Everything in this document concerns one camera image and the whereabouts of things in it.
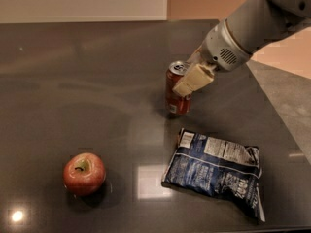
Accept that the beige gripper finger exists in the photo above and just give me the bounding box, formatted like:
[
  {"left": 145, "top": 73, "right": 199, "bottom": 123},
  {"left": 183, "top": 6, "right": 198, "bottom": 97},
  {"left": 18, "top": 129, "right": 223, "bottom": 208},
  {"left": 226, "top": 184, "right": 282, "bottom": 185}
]
[
  {"left": 173, "top": 63, "right": 215, "bottom": 97},
  {"left": 187, "top": 47, "right": 203, "bottom": 64}
]

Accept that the red coke can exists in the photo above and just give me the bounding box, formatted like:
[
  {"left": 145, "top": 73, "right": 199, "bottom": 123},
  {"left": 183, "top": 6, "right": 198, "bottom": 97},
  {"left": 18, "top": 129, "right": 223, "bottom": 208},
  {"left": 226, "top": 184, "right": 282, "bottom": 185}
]
[{"left": 165, "top": 60, "right": 192, "bottom": 117}]

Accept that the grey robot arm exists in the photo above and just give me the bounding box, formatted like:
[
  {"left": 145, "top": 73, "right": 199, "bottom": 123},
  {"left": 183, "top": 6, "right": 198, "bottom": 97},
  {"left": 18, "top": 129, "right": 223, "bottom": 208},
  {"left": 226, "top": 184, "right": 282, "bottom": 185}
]
[{"left": 173, "top": 0, "right": 311, "bottom": 97}]

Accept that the blue chip bag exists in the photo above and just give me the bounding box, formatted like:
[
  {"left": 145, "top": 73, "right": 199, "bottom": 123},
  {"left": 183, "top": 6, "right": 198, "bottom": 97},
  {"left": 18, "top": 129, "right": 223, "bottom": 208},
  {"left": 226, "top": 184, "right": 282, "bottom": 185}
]
[{"left": 162, "top": 129, "right": 265, "bottom": 221}]

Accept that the red apple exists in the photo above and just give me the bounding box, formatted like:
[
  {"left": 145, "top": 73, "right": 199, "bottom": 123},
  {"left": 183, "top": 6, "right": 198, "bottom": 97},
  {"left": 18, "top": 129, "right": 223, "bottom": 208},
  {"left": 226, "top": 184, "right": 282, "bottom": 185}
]
[{"left": 62, "top": 152, "right": 106, "bottom": 197}]

